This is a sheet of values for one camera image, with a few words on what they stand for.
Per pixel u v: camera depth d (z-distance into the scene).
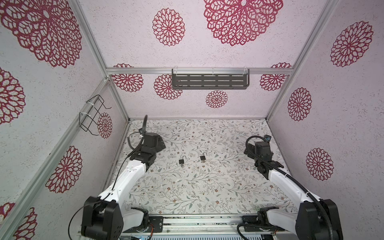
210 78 0.95
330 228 0.36
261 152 0.65
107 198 0.42
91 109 0.78
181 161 0.96
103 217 0.40
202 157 0.98
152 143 0.62
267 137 0.74
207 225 0.75
